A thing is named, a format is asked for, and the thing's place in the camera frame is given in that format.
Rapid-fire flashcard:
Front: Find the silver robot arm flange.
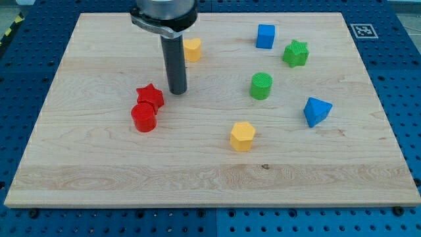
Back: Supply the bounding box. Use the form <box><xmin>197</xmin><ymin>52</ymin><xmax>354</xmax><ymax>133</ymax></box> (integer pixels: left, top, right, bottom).
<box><xmin>130</xmin><ymin>0</ymin><xmax>198</xmax><ymax>39</ymax></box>

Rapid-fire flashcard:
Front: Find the yellow hexagon block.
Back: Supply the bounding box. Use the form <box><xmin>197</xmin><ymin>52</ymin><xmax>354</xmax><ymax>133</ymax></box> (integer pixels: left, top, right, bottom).
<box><xmin>230</xmin><ymin>122</ymin><xmax>256</xmax><ymax>152</ymax></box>

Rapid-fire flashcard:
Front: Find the green cylinder block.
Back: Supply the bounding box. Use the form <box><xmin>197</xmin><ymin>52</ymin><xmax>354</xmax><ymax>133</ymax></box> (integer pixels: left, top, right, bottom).
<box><xmin>249</xmin><ymin>72</ymin><xmax>273</xmax><ymax>100</ymax></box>

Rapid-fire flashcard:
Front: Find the red cylinder block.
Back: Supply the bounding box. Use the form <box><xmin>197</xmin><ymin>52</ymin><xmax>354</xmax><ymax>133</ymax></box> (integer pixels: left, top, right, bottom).
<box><xmin>131</xmin><ymin>103</ymin><xmax>157</xmax><ymax>132</ymax></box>

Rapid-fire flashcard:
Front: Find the red star block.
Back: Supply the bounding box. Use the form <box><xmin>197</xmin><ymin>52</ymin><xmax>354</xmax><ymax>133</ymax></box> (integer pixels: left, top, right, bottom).
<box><xmin>136</xmin><ymin>84</ymin><xmax>164</xmax><ymax>114</ymax></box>

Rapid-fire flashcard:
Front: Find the light wooden board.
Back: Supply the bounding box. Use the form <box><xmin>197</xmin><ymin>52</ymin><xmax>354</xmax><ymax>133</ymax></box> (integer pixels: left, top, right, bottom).
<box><xmin>5</xmin><ymin>13</ymin><xmax>420</xmax><ymax>208</ymax></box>

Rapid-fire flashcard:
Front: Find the yellow heart block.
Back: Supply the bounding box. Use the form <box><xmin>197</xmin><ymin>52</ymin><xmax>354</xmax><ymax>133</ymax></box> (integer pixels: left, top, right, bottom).
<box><xmin>184</xmin><ymin>38</ymin><xmax>202</xmax><ymax>62</ymax></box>

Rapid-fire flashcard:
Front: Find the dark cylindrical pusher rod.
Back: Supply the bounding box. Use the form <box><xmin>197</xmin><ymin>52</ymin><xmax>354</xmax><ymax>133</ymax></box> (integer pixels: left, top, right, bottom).
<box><xmin>161</xmin><ymin>36</ymin><xmax>187</xmax><ymax>95</ymax></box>

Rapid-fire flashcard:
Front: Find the blue cube block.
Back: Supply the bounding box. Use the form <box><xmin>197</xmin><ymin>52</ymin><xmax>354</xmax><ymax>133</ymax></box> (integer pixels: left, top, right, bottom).
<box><xmin>256</xmin><ymin>24</ymin><xmax>276</xmax><ymax>49</ymax></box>

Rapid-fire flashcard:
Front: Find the blue triangular prism block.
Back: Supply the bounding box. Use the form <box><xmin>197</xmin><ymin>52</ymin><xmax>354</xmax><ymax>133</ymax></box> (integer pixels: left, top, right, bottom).
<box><xmin>303</xmin><ymin>97</ymin><xmax>333</xmax><ymax>128</ymax></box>

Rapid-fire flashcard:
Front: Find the green star block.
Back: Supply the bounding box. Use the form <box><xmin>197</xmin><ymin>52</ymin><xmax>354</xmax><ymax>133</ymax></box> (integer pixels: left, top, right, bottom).
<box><xmin>282</xmin><ymin>39</ymin><xmax>309</xmax><ymax>68</ymax></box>

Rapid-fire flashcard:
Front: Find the black white fiducial marker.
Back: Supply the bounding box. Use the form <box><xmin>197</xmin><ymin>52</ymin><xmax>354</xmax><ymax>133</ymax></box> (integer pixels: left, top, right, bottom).
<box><xmin>350</xmin><ymin>23</ymin><xmax>378</xmax><ymax>39</ymax></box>

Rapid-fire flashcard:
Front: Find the yellow black hazard tape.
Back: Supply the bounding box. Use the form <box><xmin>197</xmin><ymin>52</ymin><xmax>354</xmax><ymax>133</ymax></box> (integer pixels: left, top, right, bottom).
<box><xmin>1</xmin><ymin>12</ymin><xmax>25</xmax><ymax>47</ymax></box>

